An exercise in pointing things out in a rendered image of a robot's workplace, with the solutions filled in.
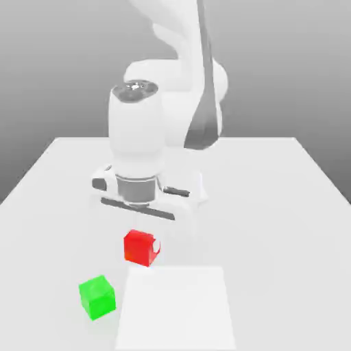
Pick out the small green cube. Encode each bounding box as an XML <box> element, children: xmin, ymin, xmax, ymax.
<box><xmin>78</xmin><ymin>274</ymin><xmax>117</xmax><ymax>322</ymax></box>

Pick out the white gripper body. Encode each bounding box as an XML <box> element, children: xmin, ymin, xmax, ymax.
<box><xmin>93</xmin><ymin>193</ymin><xmax>197</xmax><ymax>223</ymax></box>

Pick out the small red cube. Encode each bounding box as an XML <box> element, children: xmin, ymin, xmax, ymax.
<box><xmin>123</xmin><ymin>229</ymin><xmax>162</xmax><ymax>267</ymax></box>

